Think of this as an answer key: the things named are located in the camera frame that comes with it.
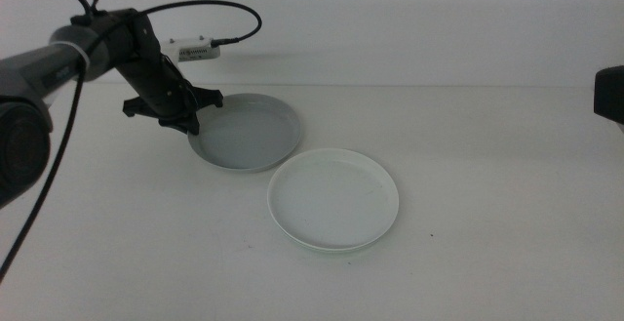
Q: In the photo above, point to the white shallow bowl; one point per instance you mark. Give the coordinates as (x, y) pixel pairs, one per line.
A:
(334, 199)
(331, 251)

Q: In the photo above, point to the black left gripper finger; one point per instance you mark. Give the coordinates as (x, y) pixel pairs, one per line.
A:
(175, 122)
(196, 122)

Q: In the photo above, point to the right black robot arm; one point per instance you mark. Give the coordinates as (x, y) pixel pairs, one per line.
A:
(609, 94)

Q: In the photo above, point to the grey shallow bowl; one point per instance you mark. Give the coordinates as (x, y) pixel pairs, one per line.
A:
(248, 135)

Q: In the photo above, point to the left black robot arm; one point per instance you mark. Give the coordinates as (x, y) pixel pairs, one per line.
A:
(29, 82)

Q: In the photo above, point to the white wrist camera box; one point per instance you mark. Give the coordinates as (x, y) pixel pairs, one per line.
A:
(190, 50)

